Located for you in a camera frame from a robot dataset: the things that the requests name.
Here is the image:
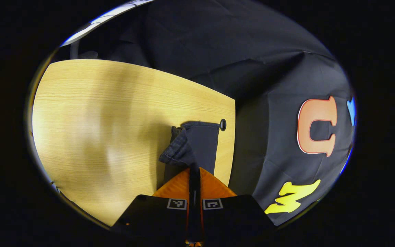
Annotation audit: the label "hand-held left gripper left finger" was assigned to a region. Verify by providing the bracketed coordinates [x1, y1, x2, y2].
[110, 167, 196, 246]

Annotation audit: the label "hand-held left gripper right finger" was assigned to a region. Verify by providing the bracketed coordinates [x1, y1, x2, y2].
[195, 167, 277, 246]

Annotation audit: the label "black jeans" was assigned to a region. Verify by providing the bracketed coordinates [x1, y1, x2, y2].
[159, 120, 221, 176]

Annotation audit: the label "black backdrop cloth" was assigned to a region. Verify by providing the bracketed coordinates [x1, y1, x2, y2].
[62, 0, 356, 227]

